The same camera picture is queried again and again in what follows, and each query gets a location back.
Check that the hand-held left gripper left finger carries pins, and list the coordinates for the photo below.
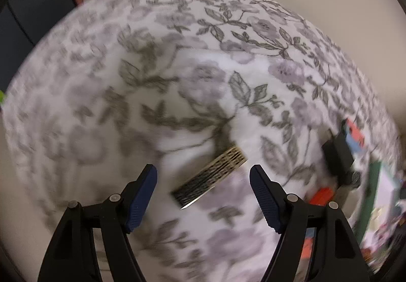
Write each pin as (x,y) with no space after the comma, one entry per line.
(139,202)

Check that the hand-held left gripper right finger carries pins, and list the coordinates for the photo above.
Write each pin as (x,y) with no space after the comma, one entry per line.
(266,202)

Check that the gold patterned lighter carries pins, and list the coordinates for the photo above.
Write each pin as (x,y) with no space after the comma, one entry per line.
(209,175)

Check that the black cube box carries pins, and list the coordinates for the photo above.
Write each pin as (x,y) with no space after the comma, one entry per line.
(339,152)

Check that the teal cardboard tray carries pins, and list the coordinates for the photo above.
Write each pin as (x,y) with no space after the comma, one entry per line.
(371,199)

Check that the blue and orange eraser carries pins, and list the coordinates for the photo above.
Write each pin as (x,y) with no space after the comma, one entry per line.
(355,137)

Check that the floral blanket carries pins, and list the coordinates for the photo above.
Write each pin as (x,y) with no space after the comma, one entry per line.
(158,47)

